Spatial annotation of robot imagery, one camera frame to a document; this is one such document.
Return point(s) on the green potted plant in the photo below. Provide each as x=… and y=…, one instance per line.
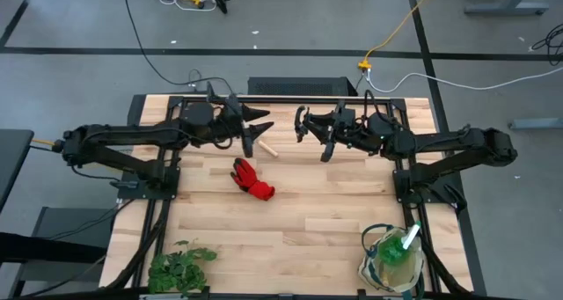
x=176, y=269

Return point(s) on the black computer tower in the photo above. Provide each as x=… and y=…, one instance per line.
x=299, y=86

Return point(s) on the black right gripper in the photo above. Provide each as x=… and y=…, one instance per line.
x=347, y=130

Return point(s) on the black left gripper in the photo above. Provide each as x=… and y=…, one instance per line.
x=231, y=119

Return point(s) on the beige green gardening bag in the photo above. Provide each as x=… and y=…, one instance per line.
x=402, y=279

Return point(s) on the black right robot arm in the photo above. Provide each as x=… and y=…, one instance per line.
x=440, y=139

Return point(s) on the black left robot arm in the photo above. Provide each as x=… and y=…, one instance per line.
x=132, y=135

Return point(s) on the grey desk foot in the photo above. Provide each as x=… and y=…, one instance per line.
x=506, y=9
x=536, y=123

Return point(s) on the black desk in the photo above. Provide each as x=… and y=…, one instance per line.
x=13, y=159

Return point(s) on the red black gardening glove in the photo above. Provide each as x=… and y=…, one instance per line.
x=253, y=183

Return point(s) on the green spray bottle white nozzle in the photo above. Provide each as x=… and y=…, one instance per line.
x=389, y=251

